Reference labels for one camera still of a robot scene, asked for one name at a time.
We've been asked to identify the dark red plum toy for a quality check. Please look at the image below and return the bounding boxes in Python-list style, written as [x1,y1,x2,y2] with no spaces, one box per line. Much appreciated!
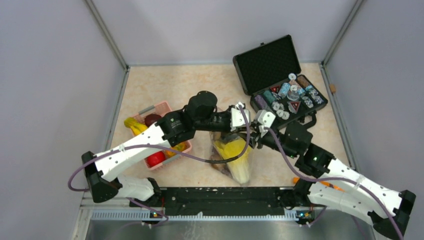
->
[144,113,162,127]

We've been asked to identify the purple poker chip stack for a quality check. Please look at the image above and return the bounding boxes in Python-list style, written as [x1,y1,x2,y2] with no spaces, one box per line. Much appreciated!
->
[254,94,268,110]

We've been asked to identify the yellow banana bunch toy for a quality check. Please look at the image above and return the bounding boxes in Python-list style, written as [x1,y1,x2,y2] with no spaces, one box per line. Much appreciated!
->
[124,117,148,136]

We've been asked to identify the green poker chip stack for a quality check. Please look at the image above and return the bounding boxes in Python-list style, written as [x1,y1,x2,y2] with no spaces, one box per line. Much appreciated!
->
[262,90,277,105]

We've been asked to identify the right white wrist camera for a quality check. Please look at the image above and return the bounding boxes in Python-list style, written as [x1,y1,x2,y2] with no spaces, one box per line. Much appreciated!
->
[253,109,276,137]

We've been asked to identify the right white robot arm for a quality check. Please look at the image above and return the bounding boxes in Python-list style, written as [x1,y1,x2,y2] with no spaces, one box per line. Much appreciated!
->
[246,123,416,240]

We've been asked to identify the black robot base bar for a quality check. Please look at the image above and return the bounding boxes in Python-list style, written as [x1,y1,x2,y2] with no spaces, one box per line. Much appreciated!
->
[152,187,299,217]

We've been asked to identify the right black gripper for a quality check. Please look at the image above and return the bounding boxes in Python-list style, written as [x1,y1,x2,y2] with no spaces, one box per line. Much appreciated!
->
[237,121,298,159]

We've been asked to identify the red apple toy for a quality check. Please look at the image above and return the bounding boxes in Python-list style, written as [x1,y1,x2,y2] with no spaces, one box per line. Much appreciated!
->
[145,151,167,168]

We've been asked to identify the orange spiky fruit toy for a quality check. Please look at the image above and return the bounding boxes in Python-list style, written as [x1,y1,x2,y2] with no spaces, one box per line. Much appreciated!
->
[163,142,187,158]

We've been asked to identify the pink plastic food basket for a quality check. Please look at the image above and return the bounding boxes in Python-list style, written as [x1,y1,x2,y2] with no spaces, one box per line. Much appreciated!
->
[133,101,193,171]

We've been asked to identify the yellow napa cabbage toy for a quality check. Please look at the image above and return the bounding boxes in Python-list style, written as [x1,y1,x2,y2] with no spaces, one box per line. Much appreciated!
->
[213,138,253,185]

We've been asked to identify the clear zip top bag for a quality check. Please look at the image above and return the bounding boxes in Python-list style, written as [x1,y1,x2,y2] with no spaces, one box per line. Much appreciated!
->
[209,132,253,186]

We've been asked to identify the light blue poker chip stack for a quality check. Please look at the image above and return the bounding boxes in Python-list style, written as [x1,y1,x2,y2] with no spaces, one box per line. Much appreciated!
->
[278,82,291,98]

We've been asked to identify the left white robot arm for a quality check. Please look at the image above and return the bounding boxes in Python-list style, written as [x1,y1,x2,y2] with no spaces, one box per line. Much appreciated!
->
[81,91,251,207]

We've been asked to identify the black poker chip case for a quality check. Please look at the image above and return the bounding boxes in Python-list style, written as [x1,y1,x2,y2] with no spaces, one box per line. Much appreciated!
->
[232,34,328,130]

